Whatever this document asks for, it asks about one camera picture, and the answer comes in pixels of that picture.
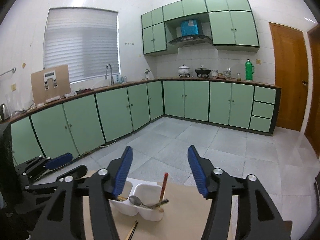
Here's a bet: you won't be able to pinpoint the silver metal spoon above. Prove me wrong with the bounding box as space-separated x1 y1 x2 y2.
129 195 149 208

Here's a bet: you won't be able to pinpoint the plain bamboo chopstick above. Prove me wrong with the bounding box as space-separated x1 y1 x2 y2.
123 221 137 240
149 199 169 209

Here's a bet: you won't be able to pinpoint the white twin-compartment utensil holder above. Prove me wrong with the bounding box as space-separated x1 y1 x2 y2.
110 178 164 222

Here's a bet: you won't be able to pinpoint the black chopstick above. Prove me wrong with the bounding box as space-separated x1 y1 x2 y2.
127 220 139 240

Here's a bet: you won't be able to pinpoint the red-handled bamboo chopstick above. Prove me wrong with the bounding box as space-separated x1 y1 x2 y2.
159 172 169 202

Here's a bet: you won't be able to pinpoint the green lower kitchen cabinets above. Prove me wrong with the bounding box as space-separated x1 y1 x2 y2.
11 79 281 165

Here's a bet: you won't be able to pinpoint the chrome kitchen faucet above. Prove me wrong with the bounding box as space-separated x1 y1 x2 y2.
104 63 114 85

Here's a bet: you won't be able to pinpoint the electric kettle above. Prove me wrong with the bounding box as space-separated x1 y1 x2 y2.
0 103 10 121

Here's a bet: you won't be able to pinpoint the black appliance at right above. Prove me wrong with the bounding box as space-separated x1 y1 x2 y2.
314 173 320 208

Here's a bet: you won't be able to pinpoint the clear glass pitcher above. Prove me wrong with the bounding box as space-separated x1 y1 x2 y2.
5 91 22 117

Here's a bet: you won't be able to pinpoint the brown board with device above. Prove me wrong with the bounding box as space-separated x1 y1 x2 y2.
31 64 71 106

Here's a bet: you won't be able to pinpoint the wooden door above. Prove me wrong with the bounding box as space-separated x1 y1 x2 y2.
304 24 319 158
269 23 309 131

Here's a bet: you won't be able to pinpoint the white window blind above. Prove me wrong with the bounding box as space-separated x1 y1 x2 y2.
43 8 121 83

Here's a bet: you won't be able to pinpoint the white cooking pot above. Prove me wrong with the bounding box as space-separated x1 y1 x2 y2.
178 64 190 77

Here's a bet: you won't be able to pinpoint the glass jars on counter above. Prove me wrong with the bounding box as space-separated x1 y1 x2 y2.
211 68 241 81

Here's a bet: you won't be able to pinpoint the green thermos flask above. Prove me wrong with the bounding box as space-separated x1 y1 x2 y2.
245 59 254 81

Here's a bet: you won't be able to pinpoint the black wok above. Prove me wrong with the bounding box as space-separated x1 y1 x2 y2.
195 65 211 78

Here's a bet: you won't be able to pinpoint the black range hood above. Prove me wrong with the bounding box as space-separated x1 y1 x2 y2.
169 35 213 47

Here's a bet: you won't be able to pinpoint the blue box above hood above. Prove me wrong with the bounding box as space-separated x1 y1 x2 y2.
181 20 202 36

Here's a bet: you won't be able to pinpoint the wall towel rail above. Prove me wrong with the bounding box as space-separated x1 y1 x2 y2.
0 67 16 76

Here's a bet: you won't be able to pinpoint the small wall tap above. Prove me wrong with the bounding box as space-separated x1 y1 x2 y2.
144 69 151 80

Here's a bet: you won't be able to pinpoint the green upper wall cabinets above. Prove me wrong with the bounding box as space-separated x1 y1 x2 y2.
141 0 260 56

